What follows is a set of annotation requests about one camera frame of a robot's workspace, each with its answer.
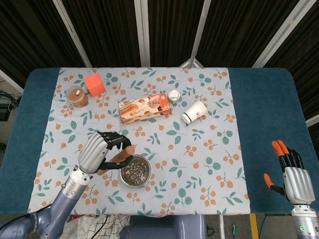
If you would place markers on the clear jar brown contents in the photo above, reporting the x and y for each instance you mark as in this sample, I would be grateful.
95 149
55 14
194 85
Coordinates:
77 97

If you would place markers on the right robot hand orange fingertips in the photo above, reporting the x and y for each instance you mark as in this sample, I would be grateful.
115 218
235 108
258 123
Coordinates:
299 185

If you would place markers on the grey tripod stand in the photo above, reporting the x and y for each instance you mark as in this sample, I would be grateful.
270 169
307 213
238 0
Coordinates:
193 62

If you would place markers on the white partition post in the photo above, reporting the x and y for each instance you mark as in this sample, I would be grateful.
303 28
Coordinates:
142 32
279 32
203 25
72 32

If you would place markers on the small metal tin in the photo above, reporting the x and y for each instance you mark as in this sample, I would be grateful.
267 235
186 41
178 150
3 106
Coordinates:
173 96

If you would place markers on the white paper cup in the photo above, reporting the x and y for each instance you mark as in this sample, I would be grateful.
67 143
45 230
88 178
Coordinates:
195 111

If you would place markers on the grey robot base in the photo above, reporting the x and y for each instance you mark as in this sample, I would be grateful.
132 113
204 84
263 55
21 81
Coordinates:
164 227

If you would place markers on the blue table cover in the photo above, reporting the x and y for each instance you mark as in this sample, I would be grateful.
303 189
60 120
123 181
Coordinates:
269 112

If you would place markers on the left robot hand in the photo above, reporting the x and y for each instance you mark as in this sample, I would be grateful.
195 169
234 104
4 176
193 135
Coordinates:
92 154

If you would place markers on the orange cube box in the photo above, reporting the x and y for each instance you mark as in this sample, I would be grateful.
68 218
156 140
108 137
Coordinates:
96 85

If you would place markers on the wooden stick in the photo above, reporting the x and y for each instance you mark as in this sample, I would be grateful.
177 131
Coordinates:
124 154

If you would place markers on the checkered white cloth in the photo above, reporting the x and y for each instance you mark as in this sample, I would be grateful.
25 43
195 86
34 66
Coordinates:
99 226

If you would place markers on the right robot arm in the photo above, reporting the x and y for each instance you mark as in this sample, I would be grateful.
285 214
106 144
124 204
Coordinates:
306 222

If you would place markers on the metal bowl with contents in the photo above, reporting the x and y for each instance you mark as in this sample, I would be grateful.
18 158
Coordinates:
137 174

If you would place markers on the floral tablecloth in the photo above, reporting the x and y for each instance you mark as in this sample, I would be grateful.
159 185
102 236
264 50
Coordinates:
199 149

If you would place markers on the black floor equipment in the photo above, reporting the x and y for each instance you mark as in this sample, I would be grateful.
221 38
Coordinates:
5 109

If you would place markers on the orange biscuit box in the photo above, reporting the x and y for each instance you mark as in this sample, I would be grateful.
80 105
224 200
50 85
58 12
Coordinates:
144 108

